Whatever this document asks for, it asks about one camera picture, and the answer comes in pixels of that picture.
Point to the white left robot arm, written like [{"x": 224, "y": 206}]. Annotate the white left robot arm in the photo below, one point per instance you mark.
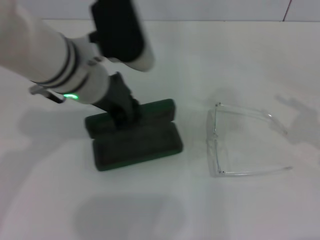
[{"x": 37, "y": 45}]

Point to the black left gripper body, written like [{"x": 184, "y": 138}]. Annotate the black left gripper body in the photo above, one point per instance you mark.
[{"x": 117, "y": 92}]

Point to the clear white glasses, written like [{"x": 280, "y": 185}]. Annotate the clear white glasses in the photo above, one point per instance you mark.
[{"x": 212, "y": 160}]

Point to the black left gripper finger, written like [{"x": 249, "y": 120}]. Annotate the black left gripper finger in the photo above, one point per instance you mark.
[
  {"x": 132, "y": 111},
  {"x": 120, "y": 121}
]

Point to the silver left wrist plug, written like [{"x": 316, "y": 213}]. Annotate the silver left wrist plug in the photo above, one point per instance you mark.
[{"x": 50, "y": 95}]

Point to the green glasses case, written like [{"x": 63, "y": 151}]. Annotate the green glasses case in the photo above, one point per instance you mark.
[{"x": 140, "y": 150}]

